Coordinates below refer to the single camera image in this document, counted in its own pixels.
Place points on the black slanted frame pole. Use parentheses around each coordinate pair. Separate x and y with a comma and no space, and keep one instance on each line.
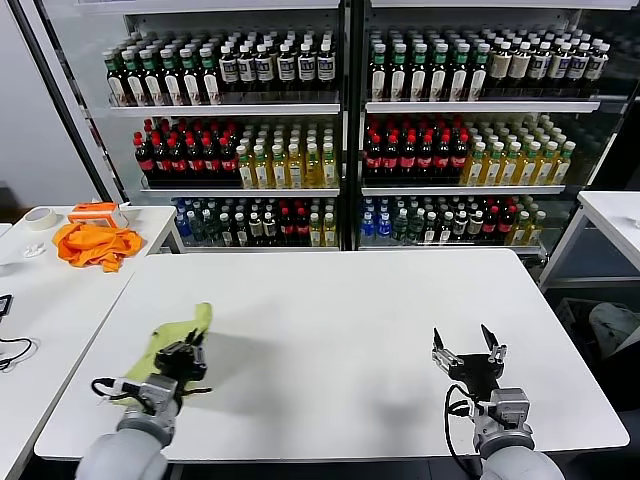
(66,100)

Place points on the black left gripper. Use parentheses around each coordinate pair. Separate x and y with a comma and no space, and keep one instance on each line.
(180,370)

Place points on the green-cap dark tea bottle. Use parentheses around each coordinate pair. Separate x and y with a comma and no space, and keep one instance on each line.
(134,81)
(151,81)
(459,76)
(378,76)
(399,76)
(171,81)
(190,81)
(479,76)
(419,76)
(210,81)
(116,81)
(439,76)

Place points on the white side table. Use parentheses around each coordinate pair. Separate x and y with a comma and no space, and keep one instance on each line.
(610,210)
(150,220)
(50,320)

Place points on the white-cap dark drink bottle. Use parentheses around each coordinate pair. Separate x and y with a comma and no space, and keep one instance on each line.
(460,224)
(445,230)
(227,231)
(430,231)
(241,231)
(270,227)
(475,224)
(256,227)

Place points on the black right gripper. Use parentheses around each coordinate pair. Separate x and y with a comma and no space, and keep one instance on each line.
(480,375)

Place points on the small yellow tea bottle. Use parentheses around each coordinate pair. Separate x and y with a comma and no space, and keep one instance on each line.
(315,232)
(330,231)
(536,229)
(521,230)

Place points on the beige masking tape roll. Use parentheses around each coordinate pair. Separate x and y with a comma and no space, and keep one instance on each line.
(42,226)

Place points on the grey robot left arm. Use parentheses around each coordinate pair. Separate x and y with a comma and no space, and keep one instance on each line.
(125,455)

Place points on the beige-label dark drink bottle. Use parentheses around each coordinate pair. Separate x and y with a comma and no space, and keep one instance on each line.
(520,66)
(500,66)

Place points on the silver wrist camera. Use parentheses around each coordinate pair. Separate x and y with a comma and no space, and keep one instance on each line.
(160,392)
(510,405)

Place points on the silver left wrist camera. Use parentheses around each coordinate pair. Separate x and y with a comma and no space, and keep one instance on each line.
(160,392)

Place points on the green t-shirt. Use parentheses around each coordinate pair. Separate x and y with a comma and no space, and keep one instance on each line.
(145,350)

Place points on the black flat device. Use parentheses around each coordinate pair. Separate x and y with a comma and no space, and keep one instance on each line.
(5,305)

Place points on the orange cloth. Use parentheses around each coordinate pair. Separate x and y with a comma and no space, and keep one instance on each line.
(95,245)

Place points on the large white work table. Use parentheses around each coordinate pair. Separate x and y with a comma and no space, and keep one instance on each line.
(200,280)

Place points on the clear green water bottle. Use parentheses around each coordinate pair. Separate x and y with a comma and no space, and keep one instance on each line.
(212,229)
(400,227)
(198,230)
(416,227)

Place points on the small red-cap cola bottle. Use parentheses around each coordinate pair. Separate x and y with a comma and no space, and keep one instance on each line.
(506,222)
(491,224)
(301,227)
(286,227)

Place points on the grey bag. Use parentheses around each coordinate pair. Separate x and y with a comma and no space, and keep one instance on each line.
(615,325)

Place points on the small white plastic object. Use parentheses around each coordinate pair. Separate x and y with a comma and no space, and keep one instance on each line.
(34,248)

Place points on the blue water bottle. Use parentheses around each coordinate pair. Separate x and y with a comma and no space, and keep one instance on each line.
(384,226)
(183,226)
(368,226)

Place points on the blue-label dark drink bottle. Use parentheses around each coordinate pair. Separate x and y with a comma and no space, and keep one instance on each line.
(306,66)
(229,68)
(286,67)
(540,66)
(326,66)
(247,68)
(597,66)
(578,66)
(264,67)
(560,66)

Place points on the white drinks shelf unit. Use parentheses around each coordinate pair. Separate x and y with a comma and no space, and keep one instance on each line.
(225,110)
(475,107)

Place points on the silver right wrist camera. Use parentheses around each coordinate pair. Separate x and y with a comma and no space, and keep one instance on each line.
(510,405)

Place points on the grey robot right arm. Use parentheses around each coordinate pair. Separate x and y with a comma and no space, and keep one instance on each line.
(515,462)

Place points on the orange and white box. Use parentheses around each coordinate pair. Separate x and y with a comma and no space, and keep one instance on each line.
(92,212)

